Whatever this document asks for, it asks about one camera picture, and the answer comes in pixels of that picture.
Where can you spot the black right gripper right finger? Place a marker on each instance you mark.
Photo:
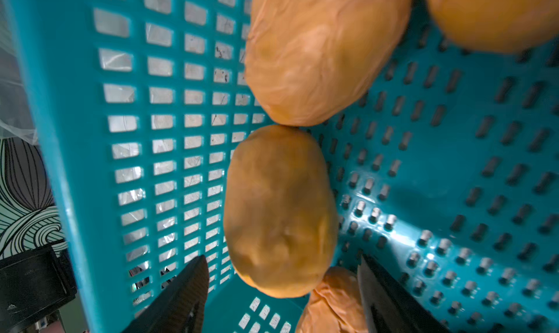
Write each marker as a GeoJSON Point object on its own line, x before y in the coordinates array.
{"type": "Point", "coordinates": [388, 307]}

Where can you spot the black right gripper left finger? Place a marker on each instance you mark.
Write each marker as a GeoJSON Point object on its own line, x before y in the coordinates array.
{"type": "Point", "coordinates": [180, 307]}

